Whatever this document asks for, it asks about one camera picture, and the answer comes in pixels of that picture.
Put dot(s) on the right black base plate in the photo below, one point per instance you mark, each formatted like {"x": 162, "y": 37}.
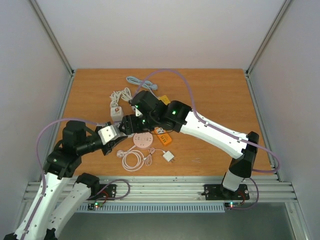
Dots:
{"x": 216, "y": 192}

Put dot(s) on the blue slotted cable duct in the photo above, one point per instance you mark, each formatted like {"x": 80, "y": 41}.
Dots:
{"x": 134, "y": 208}

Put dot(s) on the yellow cube socket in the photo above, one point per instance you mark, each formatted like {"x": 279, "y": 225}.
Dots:
{"x": 164, "y": 99}

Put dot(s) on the aluminium rail frame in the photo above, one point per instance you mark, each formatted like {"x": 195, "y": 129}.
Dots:
{"x": 187, "y": 190}

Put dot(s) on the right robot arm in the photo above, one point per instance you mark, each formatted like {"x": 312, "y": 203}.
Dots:
{"x": 151, "y": 113}

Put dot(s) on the white USB charger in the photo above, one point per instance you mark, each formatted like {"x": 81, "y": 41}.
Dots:
{"x": 168, "y": 156}

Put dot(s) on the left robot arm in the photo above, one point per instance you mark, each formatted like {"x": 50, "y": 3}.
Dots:
{"x": 46, "y": 218}

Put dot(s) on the orange power strip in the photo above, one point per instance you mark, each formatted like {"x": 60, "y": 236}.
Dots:
{"x": 163, "y": 136}

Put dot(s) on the white cube socket with flower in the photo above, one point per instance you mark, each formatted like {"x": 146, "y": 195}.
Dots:
{"x": 116, "y": 113}

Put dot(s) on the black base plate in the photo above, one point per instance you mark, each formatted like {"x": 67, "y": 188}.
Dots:
{"x": 216, "y": 192}
{"x": 109, "y": 192}

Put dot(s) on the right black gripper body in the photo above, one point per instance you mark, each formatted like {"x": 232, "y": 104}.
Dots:
{"x": 127, "y": 124}

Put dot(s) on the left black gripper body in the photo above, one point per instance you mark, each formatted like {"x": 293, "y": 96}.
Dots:
{"x": 108, "y": 148}

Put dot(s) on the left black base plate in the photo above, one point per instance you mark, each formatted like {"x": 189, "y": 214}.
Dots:
{"x": 109, "y": 192}

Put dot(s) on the pink round power socket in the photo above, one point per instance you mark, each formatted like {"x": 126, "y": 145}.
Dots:
{"x": 143, "y": 140}

